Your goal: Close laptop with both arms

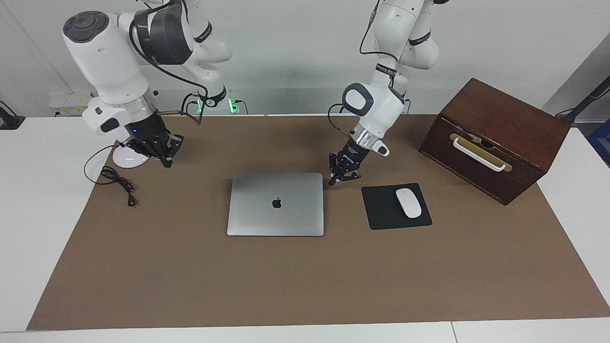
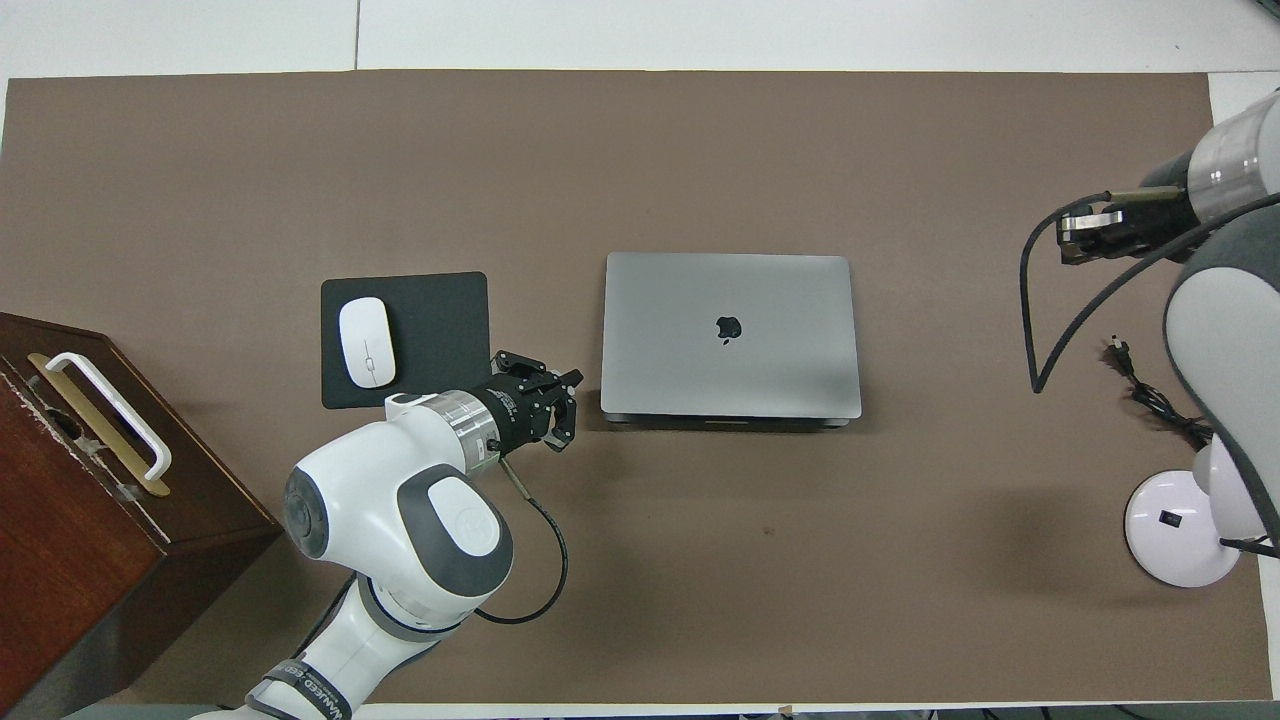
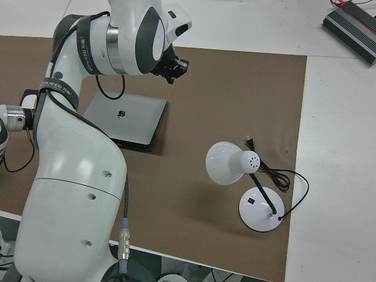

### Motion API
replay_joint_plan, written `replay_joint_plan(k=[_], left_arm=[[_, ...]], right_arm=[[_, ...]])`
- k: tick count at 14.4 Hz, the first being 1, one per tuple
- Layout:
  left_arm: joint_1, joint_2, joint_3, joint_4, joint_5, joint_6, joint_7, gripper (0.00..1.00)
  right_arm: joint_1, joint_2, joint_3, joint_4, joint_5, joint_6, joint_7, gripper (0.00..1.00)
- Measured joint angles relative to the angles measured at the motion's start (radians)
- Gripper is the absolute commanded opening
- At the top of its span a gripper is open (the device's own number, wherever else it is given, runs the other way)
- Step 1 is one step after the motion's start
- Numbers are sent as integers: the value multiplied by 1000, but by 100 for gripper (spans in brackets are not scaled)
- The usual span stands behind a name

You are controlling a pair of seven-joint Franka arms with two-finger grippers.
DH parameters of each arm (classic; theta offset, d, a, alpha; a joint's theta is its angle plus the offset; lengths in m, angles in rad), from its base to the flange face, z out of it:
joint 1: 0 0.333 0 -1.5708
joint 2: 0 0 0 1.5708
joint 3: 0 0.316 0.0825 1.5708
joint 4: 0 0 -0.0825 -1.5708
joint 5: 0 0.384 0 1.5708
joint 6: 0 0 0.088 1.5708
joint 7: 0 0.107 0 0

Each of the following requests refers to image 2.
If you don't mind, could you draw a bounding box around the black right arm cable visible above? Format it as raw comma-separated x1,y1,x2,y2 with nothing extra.
1020,190,1280,394

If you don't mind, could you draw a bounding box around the dark wooden box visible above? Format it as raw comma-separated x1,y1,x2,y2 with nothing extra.
0,312,285,716

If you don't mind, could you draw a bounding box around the white computer mouse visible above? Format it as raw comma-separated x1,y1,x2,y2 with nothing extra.
338,297,397,389

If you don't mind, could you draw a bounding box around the brass handle plate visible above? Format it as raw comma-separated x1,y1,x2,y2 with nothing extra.
27,352,171,498

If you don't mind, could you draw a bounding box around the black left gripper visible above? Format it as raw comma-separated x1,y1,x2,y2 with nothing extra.
470,350,584,456

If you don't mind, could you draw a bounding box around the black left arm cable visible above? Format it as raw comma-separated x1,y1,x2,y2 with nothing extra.
300,460,569,651

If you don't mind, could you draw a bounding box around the white desk lamp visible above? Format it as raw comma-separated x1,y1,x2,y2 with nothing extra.
1123,430,1280,589

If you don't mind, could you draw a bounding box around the white box handle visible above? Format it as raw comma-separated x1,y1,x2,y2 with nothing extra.
45,352,173,483

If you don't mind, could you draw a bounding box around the brown table mat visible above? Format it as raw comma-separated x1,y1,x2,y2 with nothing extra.
0,70,1274,706

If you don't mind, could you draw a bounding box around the grey laptop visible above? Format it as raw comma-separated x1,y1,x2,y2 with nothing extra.
600,252,863,431

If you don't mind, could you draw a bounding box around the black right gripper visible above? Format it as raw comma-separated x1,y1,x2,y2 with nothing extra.
1060,185,1201,266

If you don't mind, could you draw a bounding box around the black lamp power cable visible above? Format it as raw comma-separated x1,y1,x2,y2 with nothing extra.
1103,337,1216,448

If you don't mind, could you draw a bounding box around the black mouse pad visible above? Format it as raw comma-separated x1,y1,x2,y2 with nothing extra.
320,271,493,410

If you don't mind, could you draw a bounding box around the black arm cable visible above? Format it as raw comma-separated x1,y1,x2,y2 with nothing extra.
1020,190,1280,394
300,460,569,651

